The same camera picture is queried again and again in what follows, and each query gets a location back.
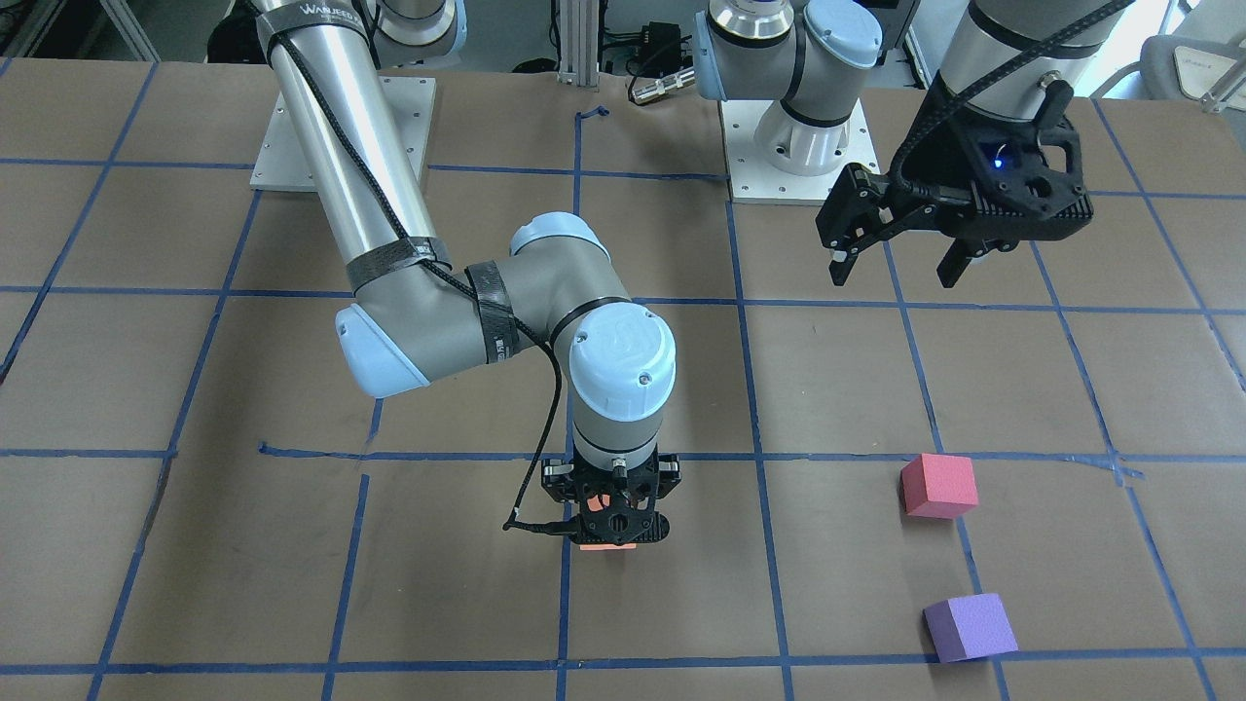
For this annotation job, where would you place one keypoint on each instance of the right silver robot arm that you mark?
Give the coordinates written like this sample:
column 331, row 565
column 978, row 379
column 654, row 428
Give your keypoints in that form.
column 417, row 318

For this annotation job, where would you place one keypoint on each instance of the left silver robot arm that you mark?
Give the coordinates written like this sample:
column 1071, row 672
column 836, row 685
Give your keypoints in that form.
column 814, row 57

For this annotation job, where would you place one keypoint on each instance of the orange foam block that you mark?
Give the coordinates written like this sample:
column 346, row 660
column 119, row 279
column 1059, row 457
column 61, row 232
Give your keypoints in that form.
column 601, row 540

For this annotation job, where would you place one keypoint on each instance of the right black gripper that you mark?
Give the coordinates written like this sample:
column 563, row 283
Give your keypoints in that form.
column 556, row 480

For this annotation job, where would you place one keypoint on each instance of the purple foam block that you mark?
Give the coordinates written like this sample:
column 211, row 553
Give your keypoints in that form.
column 969, row 627

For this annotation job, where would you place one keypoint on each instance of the red foam block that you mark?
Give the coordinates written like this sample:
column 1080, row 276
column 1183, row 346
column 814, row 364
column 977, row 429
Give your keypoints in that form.
column 942, row 487

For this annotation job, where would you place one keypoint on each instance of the aluminium frame post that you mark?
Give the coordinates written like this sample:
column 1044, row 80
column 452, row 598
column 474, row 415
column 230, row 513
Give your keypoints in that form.
column 579, row 38

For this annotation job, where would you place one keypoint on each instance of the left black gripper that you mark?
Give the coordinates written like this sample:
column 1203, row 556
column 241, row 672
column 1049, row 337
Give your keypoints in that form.
column 949, row 167

